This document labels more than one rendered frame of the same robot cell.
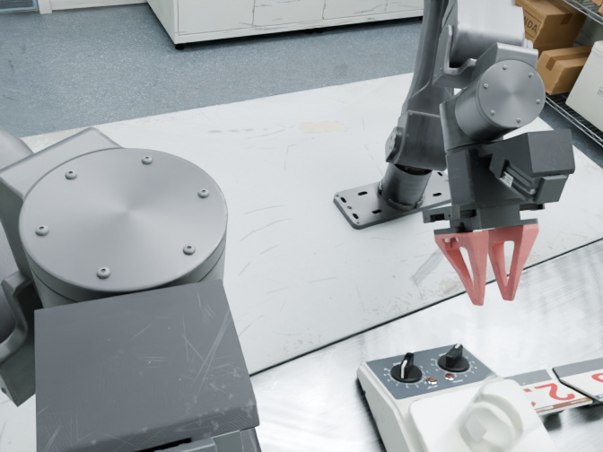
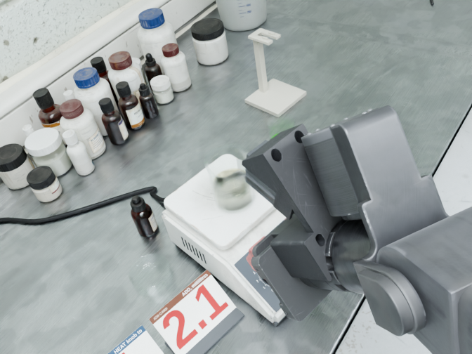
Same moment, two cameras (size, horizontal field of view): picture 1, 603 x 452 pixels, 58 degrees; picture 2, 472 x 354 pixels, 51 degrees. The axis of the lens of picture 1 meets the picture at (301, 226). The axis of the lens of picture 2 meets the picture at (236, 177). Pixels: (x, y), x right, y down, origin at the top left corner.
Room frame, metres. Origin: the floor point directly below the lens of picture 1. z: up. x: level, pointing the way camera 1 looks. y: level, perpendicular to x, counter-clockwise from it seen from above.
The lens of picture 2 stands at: (0.65, -0.28, 1.44)
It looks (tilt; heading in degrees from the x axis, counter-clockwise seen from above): 44 degrees down; 168
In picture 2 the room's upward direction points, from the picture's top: 11 degrees counter-clockwise
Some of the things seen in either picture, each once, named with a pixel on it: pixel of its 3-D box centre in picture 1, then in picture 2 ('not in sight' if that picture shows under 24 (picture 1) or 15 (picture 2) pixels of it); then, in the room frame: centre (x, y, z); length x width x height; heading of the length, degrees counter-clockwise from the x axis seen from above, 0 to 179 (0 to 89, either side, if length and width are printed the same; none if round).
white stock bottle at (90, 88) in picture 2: not in sight; (95, 100); (-0.14, -0.33, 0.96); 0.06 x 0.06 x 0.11
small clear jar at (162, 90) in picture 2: not in sight; (162, 90); (-0.16, -0.21, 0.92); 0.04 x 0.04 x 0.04
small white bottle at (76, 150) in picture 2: not in sight; (77, 152); (-0.03, -0.38, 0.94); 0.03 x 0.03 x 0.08
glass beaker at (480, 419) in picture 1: (500, 413); (230, 180); (0.24, -0.20, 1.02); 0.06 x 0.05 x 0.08; 152
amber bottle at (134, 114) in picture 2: not in sight; (129, 105); (-0.11, -0.28, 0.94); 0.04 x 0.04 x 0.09
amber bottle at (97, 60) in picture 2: not in sight; (105, 81); (-0.21, -0.31, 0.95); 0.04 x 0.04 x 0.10
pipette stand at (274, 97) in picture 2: not in sight; (272, 68); (-0.05, -0.03, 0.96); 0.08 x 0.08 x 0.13; 26
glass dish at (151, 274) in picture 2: not in sight; (151, 274); (0.24, -0.33, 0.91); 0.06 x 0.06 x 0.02
